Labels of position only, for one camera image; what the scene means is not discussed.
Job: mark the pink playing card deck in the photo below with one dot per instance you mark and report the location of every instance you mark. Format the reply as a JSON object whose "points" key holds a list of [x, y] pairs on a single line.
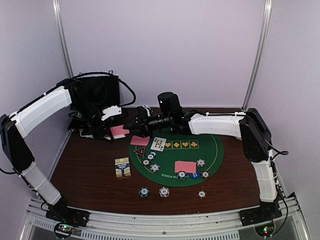
{"points": [[119, 132]]}

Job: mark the blue round button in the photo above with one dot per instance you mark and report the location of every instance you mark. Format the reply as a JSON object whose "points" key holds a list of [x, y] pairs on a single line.
{"points": [[195, 175]]}

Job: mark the red triangular dealer marker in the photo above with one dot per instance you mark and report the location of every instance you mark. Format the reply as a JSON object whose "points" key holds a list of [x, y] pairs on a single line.
{"points": [[140, 152]]}

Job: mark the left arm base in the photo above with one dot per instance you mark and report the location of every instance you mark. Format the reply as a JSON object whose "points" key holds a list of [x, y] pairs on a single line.
{"points": [[66, 225]]}

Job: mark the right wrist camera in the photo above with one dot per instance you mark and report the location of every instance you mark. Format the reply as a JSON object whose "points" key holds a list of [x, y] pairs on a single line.
{"points": [[169, 104]]}

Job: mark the dark blue chip stack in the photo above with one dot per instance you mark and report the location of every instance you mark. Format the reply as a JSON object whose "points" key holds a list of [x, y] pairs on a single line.
{"points": [[144, 192]]}

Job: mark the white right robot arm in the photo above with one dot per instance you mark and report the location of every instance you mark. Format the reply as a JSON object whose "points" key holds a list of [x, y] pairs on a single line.
{"points": [[247, 126]]}

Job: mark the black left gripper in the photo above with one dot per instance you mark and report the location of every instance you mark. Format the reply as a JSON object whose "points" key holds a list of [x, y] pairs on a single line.
{"points": [[97, 134]]}

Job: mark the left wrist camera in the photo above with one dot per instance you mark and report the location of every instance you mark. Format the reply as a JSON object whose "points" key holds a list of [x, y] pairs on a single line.
{"points": [[111, 112]]}

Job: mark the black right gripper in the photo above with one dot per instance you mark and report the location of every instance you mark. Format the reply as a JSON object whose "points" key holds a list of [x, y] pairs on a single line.
{"points": [[143, 123]]}

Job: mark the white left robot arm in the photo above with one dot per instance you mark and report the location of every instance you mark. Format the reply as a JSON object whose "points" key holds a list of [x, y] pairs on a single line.
{"points": [[16, 127]]}

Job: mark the brown chip stack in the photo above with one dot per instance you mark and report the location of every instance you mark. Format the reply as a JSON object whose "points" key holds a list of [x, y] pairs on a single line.
{"points": [[201, 194]]}

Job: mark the dealt card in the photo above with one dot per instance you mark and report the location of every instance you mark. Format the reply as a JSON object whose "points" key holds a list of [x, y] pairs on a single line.
{"points": [[140, 141]]}

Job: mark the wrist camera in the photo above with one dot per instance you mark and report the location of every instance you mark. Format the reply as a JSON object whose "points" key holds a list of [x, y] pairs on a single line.
{"points": [[169, 104], [111, 112]]}

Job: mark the round green poker mat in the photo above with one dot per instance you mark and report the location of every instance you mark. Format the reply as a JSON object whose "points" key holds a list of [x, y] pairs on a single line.
{"points": [[187, 148]]}

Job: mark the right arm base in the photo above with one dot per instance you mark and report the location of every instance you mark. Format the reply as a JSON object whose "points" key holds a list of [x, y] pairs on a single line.
{"points": [[263, 220]]}

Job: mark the blue white chip stack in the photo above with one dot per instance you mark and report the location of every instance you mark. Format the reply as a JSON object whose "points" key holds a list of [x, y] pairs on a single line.
{"points": [[164, 192]]}

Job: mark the black poker case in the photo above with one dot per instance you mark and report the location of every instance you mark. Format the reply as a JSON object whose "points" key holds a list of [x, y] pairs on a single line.
{"points": [[90, 95]]}

